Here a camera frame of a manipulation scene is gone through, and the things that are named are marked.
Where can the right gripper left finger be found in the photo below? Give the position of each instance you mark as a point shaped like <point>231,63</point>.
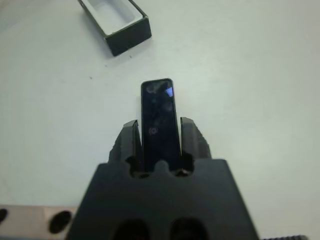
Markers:
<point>125,150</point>

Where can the black box white insert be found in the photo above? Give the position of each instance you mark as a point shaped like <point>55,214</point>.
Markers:
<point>130,37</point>

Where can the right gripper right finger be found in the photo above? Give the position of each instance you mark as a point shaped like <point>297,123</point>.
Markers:
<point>197,147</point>

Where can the slim black camera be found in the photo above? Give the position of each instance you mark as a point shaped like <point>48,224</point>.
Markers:
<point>160,125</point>

